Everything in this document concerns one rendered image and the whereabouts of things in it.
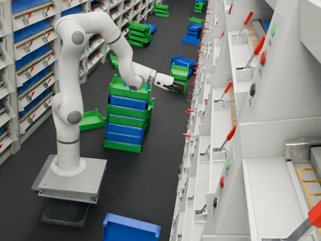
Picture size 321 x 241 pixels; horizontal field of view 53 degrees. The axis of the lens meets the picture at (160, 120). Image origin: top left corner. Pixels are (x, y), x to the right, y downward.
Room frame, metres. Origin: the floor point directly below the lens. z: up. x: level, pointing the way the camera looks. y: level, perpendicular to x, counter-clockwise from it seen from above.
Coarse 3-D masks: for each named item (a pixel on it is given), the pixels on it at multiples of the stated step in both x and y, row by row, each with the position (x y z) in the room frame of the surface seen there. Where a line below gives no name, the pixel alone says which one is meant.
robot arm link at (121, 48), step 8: (120, 32) 1.58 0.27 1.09; (120, 40) 1.56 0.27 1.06; (112, 48) 1.56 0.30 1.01; (120, 48) 1.56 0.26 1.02; (128, 48) 1.59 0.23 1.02; (120, 56) 1.58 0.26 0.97; (128, 56) 1.58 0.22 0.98; (120, 64) 1.58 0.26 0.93; (128, 64) 1.56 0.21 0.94; (120, 72) 1.57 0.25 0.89; (128, 72) 1.55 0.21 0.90; (128, 80) 1.55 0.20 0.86; (136, 80) 1.57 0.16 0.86; (136, 88) 1.58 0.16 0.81
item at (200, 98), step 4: (200, 96) 1.74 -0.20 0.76; (200, 100) 1.74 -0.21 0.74; (200, 104) 1.73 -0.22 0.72; (200, 108) 1.67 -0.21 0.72; (196, 120) 1.53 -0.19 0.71; (200, 120) 1.52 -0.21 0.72; (196, 124) 1.48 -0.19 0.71; (196, 128) 1.44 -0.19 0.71; (196, 132) 1.40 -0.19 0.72; (192, 152) 1.22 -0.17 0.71
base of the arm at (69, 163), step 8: (64, 144) 1.36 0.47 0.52; (72, 144) 1.37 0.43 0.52; (64, 152) 1.36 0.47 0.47; (72, 152) 1.37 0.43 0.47; (56, 160) 1.40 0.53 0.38; (64, 160) 1.35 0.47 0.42; (72, 160) 1.37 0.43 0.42; (80, 160) 1.47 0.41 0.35; (56, 168) 1.36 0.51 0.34; (64, 168) 1.35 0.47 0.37; (72, 168) 1.36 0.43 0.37; (80, 168) 1.39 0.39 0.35; (64, 176) 1.32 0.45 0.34
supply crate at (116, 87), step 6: (114, 78) 2.30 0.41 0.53; (120, 78) 2.31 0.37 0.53; (114, 84) 2.29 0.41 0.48; (120, 84) 2.31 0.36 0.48; (144, 84) 2.32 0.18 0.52; (114, 90) 2.12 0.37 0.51; (120, 90) 2.12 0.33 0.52; (126, 90) 2.12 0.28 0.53; (132, 90) 2.24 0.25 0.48; (138, 90) 2.26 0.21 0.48; (144, 90) 2.28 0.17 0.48; (150, 90) 2.23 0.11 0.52; (126, 96) 2.12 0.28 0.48; (132, 96) 2.12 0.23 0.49; (138, 96) 2.13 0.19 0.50; (144, 96) 2.13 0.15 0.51
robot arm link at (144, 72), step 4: (132, 64) 1.66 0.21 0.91; (136, 64) 1.67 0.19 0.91; (132, 68) 1.64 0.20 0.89; (136, 68) 1.64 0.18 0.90; (140, 68) 1.65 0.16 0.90; (144, 68) 1.66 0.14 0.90; (148, 68) 1.67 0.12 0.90; (136, 72) 1.63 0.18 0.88; (140, 72) 1.63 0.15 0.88; (144, 72) 1.64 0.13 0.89; (148, 72) 1.64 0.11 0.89; (140, 76) 1.62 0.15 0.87; (144, 76) 1.63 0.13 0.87; (148, 76) 1.63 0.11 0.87; (144, 80) 1.63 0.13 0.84
